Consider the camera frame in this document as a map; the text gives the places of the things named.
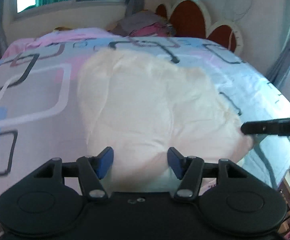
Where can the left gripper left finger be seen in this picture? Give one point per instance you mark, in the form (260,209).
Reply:
(91,170)

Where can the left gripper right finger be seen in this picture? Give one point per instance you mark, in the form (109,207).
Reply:
(189,171)

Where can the cream quilted puffer jacket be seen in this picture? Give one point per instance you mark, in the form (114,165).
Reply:
(142,105)

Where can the pile of folded clothes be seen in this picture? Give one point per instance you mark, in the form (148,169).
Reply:
(141,24)

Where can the patterned pastel bed sheet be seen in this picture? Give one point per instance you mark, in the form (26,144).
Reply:
(40,117)

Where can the pink blanket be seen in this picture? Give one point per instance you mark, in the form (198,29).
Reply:
(56,36)

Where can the red white scalloped headboard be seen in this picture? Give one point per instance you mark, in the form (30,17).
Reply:
(191,18)

